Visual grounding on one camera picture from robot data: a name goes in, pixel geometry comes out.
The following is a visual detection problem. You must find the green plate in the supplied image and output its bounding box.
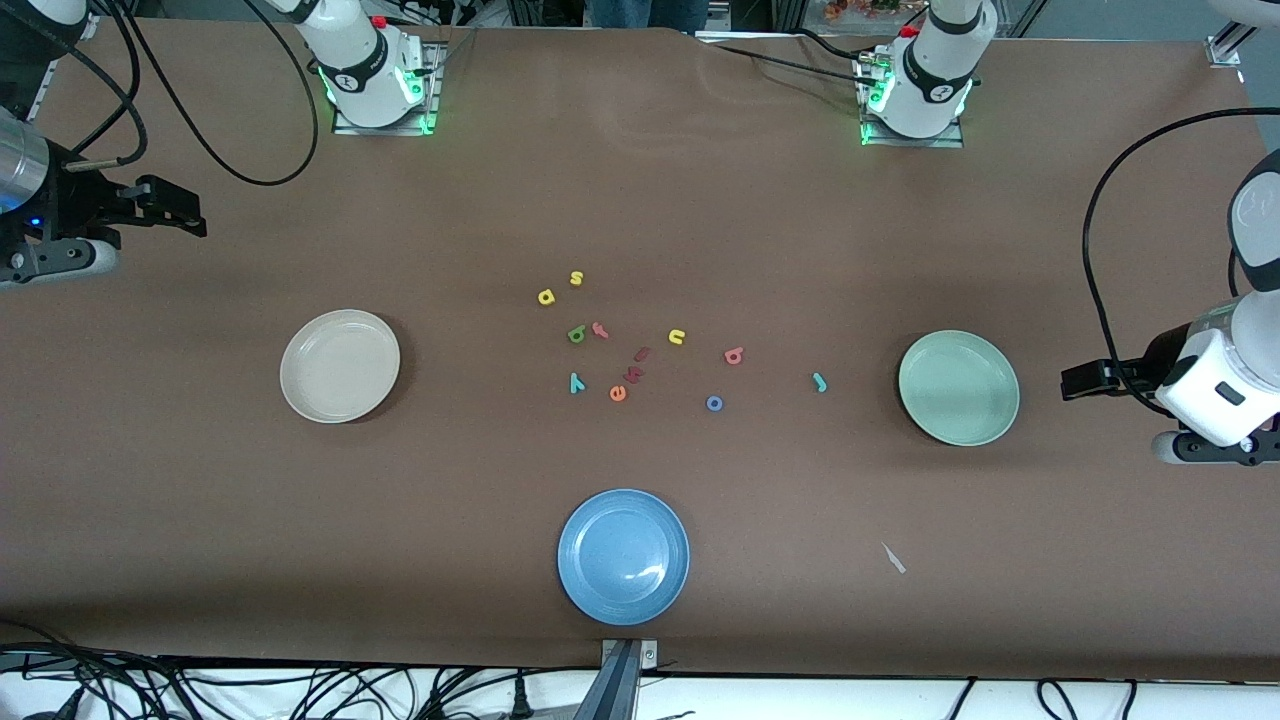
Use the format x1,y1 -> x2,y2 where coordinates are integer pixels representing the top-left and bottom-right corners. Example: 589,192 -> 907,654
897,330 -> 1021,447

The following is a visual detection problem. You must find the aluminium frame corner bracket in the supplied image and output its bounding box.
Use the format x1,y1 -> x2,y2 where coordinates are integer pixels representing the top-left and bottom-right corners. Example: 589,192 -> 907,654
1205,15 -> 1263,69

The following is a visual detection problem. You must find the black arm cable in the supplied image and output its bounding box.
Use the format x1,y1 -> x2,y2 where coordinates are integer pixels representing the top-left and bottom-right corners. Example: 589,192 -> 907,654
1083,108 -> 1280,416
30,0 -> 321,187

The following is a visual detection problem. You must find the white rail strip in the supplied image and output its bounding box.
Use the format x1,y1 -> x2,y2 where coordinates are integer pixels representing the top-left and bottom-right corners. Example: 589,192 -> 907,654
695,30 -> 866,46

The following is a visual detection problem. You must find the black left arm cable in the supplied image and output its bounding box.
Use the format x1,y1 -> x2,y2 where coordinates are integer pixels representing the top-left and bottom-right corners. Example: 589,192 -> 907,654
1083,108 -> 1280,416

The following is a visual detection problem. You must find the blue plate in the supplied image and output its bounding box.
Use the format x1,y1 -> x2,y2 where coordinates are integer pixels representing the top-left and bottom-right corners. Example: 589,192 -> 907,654
557,488 -> 691,627

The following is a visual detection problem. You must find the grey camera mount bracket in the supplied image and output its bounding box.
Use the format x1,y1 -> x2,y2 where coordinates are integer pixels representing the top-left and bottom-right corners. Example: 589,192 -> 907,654
575,638 -> 661,720

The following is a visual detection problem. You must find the person in blue jeans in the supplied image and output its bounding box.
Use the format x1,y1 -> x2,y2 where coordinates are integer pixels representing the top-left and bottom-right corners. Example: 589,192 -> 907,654
585,0 -> 711,33

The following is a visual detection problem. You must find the black floor cable tangle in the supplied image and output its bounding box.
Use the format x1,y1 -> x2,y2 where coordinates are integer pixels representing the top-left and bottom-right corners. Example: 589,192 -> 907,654
0,620 -> 561,720

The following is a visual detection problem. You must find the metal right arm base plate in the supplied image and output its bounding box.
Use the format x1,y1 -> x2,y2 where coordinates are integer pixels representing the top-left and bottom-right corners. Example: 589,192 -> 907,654
333,40 -> 444,136

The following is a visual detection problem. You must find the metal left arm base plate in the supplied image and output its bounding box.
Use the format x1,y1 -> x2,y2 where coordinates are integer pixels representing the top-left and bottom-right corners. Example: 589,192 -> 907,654
860,45 -> 966,149

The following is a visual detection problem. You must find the beige plate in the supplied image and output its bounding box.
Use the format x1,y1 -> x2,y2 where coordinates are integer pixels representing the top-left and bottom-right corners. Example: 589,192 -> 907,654
279,309 -> 402,425

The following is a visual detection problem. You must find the aluminium frame rail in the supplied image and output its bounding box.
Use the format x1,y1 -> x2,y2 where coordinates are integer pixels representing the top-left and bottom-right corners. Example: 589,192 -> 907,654
25,55 -> 63,123

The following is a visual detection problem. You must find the black table cable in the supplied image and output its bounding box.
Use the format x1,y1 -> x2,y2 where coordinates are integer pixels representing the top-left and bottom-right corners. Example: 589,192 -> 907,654
712,28 -> 886,86

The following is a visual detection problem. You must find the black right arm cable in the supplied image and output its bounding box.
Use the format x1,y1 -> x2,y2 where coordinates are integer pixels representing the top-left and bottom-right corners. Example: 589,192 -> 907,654
30,0 -> 321,187

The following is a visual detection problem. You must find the brown table cover sheet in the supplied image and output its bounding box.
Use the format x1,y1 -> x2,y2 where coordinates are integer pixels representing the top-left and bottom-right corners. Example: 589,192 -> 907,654
0,15 -> 1280,686

